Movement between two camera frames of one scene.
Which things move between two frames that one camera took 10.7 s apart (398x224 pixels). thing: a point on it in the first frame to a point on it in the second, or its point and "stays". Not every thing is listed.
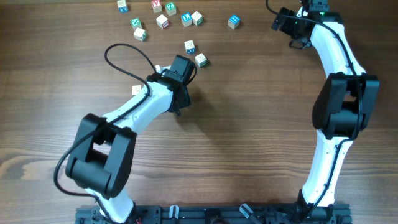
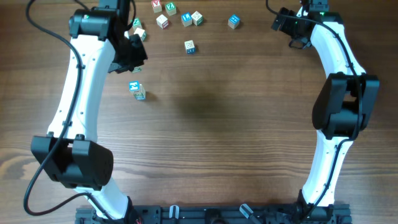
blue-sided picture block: x=189 y=47 stays
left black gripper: x=186 y=100 to x=142 y=56
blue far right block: x=234 y=21 stays
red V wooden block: x=157 y=5 stays
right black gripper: x=284 y=27 stays
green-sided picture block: x=201 y=60 to x=136 y=69
